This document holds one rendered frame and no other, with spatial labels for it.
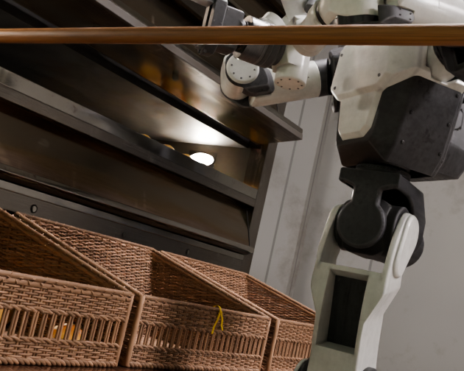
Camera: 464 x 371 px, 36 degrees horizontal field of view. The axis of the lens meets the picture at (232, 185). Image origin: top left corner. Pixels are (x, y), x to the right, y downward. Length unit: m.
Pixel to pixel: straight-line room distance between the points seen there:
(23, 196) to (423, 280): 2.78
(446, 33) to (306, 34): 0.21
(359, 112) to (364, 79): 0.07
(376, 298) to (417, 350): 2.76
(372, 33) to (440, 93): 0.47
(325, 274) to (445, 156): 0.35
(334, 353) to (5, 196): 0.90
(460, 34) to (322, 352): 0.72
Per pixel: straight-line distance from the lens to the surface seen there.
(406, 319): 4.19
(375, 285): 1.42
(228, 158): 2.87
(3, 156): 1.80
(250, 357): 1.90
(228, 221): 2.62
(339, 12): 1.24
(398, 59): 1.45
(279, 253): 4.35
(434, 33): 1.02
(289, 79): 1.43
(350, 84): 1.54
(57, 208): 1.95
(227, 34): 1.18
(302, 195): 4.36
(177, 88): 2.29
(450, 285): 4.15
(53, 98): 1.91
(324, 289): 1.45
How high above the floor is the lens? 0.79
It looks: 8 degrees up
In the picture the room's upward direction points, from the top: 13 degrees clockwise
